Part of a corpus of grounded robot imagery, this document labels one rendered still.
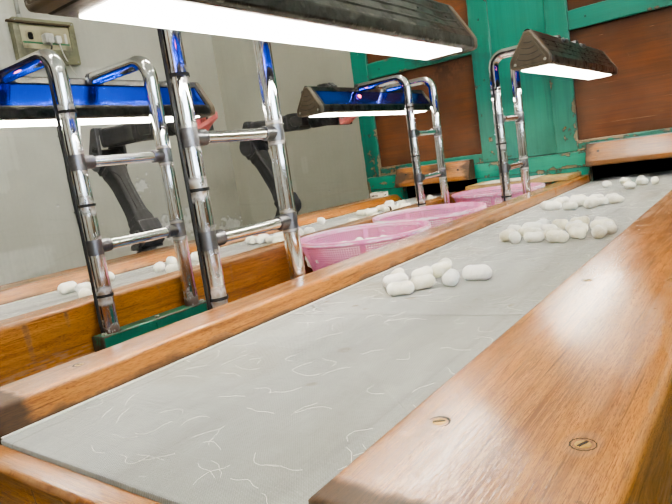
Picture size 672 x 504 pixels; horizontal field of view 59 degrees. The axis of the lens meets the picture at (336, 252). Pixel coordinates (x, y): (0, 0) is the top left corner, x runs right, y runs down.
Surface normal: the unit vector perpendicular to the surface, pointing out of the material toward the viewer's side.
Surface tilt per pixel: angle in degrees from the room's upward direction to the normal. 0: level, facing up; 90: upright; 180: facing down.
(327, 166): 90
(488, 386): 0
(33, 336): 90
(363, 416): 0
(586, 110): 90
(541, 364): 0
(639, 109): 90
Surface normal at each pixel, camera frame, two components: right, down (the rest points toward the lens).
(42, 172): 0.78, -0.01
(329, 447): -0.15, -0.98
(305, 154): -0.61, 0.20
